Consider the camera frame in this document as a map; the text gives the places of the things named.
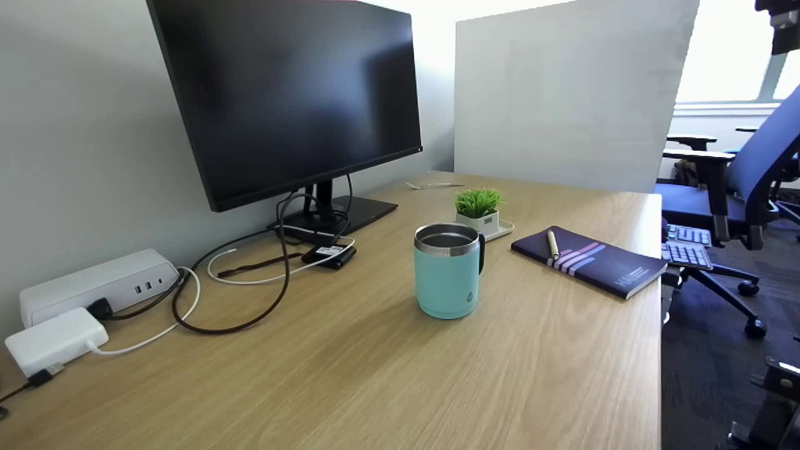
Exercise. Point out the dark purple notebook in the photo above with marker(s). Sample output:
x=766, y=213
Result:
x=590, y=260

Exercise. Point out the white power adapter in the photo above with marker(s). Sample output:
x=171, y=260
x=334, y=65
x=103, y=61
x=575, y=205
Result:
x=56, y=340

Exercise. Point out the blue office chair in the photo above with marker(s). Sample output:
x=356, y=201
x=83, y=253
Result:
x=734, y=199

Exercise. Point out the small potted green plant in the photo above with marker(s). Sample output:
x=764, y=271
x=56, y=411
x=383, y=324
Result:
x=481, y=210

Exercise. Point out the small black adapter dongle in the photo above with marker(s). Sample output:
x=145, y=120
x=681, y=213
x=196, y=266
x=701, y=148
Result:
x=328, y=256

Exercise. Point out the white power strip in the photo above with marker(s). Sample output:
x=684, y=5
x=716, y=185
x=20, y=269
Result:
x=121, y=284

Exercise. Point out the teal insulated mug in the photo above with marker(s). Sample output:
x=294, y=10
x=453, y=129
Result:
x=449, y=266

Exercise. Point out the gold pen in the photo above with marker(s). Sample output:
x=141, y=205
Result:
x=553, y=248

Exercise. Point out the black computer monitor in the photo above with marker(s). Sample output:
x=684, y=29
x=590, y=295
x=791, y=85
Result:
x=291, y=95

